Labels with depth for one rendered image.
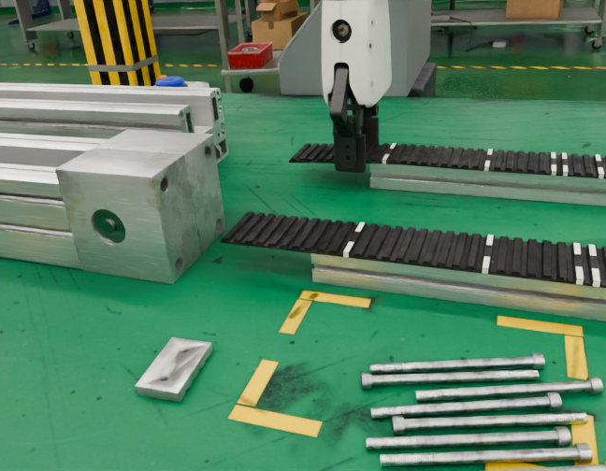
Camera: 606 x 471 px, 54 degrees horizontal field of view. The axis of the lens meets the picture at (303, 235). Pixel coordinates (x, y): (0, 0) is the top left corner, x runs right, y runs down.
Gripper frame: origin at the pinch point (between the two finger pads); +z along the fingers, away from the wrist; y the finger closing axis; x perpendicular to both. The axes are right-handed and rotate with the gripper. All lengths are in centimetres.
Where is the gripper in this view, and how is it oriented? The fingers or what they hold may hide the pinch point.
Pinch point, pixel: (357, 145)
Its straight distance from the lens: 64.2
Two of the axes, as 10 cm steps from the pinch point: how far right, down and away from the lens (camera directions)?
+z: 0.6, 8.8, 4.7
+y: 3.3, -4.6, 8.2
